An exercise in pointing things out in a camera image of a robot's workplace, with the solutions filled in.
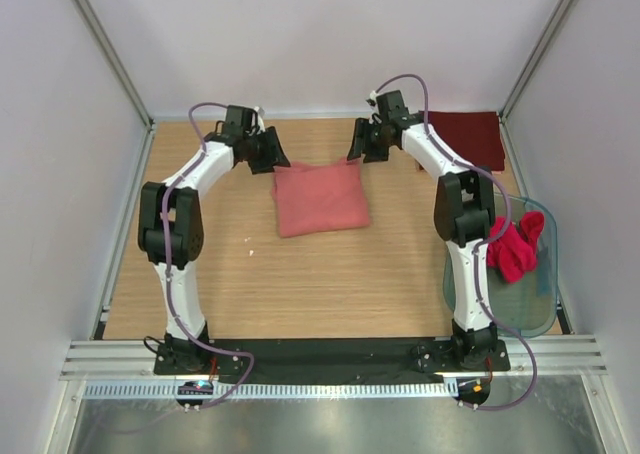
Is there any right aluminium corner post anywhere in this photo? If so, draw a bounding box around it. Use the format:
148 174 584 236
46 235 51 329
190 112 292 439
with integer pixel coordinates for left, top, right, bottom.
499 0 579 124

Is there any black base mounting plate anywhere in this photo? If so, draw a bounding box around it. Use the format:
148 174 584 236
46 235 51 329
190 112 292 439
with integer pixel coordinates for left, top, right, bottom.
150 337 511 386

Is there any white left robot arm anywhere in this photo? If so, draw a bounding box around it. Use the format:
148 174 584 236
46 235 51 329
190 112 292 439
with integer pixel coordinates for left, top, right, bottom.
137 102 290 374

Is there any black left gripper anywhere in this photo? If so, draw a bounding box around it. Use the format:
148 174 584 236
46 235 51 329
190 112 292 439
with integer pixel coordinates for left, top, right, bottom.
243 127 290 175

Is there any magenta crumpled t shirt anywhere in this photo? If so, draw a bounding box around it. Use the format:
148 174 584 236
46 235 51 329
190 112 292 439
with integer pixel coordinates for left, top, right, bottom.
487 211 545 283

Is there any aluminium corner post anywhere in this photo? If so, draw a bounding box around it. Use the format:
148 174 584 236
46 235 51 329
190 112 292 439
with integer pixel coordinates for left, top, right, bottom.
499 0 579 124
71 0 154 131

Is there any aluminium front frame rail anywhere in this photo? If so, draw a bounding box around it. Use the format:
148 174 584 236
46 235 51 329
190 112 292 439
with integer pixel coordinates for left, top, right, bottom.
61 335 606 385

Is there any salmon pink t shirt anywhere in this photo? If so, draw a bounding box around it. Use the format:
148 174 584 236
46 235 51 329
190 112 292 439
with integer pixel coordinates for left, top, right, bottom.
272 158 371 238

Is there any white slotted cable duct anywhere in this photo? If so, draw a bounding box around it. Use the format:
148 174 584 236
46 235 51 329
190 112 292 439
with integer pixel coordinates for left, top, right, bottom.
83 379 458 401

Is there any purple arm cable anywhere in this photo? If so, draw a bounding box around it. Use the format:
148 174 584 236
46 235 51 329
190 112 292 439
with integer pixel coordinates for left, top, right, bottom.
162 101 256 409
371 73 539 413

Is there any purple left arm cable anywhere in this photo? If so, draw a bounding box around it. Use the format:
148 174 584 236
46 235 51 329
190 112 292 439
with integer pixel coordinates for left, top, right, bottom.
162 101 256 409

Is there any left aluminium corner post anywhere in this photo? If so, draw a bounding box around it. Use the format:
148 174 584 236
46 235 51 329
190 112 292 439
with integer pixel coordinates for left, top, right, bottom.
71 0 154 131

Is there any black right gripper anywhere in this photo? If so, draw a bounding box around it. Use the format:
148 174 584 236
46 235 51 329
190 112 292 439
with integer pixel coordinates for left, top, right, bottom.
346 118 392 165

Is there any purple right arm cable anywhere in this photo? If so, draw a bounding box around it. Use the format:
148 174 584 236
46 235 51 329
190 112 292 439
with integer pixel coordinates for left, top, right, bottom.
371 73 539 413

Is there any folded dark red t shirt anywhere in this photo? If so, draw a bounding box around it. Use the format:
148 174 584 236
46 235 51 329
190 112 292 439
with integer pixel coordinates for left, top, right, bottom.
428 111 506 172

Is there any teal transparent plastic basket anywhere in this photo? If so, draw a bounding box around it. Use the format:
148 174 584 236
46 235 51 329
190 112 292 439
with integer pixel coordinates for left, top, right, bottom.
443 196 558 338

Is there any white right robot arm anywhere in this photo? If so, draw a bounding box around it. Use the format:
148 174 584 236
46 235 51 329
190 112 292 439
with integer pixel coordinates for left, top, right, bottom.
347 90 498 370

